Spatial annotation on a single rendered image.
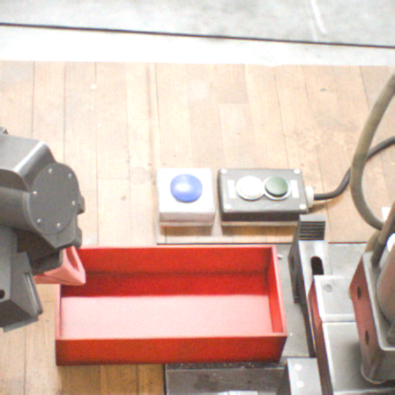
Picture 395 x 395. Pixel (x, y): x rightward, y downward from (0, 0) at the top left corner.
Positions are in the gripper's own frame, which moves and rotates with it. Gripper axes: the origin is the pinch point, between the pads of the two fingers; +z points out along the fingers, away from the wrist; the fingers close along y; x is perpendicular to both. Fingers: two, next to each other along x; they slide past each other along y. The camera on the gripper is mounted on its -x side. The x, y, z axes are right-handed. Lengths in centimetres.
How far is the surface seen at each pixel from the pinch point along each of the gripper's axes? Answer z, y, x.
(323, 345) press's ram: 4.3, 21.1, -12.2
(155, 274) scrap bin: 21.6, -2.1, 12.2
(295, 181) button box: 28.5, 14.7, 23.6
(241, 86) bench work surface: 29, 9, 42
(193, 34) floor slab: 111, -28, 142
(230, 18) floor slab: 116, -19, 148
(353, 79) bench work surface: 37, 23, 43
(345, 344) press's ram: 4.5, 23.0, -12.6
